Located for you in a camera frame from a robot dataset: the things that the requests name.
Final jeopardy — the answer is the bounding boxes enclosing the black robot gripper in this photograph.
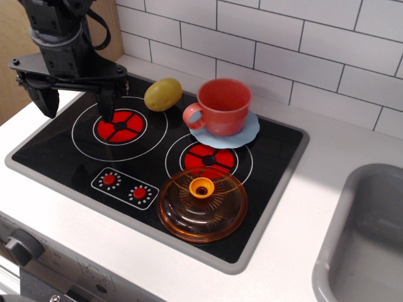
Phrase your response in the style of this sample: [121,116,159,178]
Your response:
[9,25,128,123]

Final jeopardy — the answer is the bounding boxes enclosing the red plastic cup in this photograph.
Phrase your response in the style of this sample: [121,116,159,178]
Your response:
[183,78,253,137]

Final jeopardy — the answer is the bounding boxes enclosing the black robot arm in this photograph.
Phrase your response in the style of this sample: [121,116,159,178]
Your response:
[9,1,128,122]

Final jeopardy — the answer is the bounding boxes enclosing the light blue plate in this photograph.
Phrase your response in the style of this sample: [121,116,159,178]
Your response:
[190,111,260,149]

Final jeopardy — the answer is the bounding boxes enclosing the black toy stovetop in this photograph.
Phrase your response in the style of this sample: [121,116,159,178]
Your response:
[5,77,309,274]

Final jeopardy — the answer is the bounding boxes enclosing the yellow toy potato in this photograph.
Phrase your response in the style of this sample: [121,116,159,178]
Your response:
[144,78,183,112]

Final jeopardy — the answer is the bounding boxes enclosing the wooden side panel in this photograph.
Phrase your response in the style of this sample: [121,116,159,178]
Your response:
[0,0,124,126]

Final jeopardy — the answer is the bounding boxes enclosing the grey oven knob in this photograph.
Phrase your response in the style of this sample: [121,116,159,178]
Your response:
[5,229,45,267]

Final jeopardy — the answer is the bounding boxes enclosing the orange transparent pot lid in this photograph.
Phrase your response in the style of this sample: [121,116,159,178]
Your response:
[156,167,249,243]

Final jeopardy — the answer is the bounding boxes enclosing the grey oven front panel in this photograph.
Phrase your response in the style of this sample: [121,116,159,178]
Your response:
[1,214,160,301]

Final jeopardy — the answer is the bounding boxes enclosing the grey sink basin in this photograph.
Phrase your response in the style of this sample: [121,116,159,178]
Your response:
[312,164,402,301]

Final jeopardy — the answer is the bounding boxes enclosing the black cable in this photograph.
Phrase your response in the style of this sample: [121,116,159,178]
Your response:
[82,8,111,51]

